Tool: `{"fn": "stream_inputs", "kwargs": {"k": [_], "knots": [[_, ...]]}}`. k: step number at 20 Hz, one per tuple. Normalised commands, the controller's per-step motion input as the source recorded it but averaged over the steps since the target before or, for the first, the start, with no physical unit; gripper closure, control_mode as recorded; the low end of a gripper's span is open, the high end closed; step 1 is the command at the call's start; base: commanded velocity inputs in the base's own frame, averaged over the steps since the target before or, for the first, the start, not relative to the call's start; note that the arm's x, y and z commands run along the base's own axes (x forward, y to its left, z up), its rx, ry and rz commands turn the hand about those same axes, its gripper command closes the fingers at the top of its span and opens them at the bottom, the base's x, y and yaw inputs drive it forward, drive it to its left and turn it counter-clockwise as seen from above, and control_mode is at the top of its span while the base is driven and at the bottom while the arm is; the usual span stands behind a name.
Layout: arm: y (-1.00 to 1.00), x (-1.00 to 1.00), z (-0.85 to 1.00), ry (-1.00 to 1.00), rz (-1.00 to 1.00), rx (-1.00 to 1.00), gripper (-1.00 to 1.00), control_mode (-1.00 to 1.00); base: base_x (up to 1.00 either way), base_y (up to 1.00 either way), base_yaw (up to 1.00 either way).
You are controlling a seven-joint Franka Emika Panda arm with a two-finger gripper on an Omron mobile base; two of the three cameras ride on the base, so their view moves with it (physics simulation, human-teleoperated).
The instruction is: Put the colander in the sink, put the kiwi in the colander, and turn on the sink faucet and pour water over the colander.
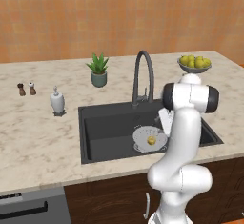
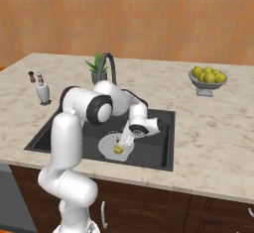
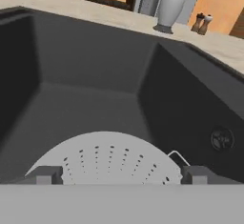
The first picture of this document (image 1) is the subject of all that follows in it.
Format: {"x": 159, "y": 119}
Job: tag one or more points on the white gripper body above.
{"x": 166, "y": 119}

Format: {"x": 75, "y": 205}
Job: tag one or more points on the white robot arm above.
{"x": 182, "y": 145}

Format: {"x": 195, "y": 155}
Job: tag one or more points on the dark grey curved faucet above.
{"x": 138, "y": 75}

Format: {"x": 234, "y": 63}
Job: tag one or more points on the dark grey sink basin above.
{"x": 108, "y": 129}

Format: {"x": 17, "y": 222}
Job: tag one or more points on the grey fruit bowl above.
{"x": 190, "y": 69}

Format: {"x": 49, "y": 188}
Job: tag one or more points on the yellow-green fruit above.
{"x": 184, "y": 60}
{"x": 191, "y": 57}
{"x": 191, "y": 64}
{"x": 207, "y": 62}
{"x": 199, "y": 63}

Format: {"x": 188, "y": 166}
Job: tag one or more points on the green plant in teal pot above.
{"x": 98, "y": 72}

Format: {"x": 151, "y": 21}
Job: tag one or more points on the dark brown cupboard door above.
{"x": 108, "y": 199}
{"x": 227, "y": 189}

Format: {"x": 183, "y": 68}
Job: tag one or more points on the white soap dispenser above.
{"x": 57, "y": 102}

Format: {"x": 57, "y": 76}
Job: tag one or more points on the brown white-topped salt shaker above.
{"x": 32, "y": 88}

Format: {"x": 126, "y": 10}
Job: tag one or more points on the brown pepper shaker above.
{"x": 21, "y": 90}

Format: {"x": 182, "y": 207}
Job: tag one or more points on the grey dishwasher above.
{"x": 31, "y": 207}

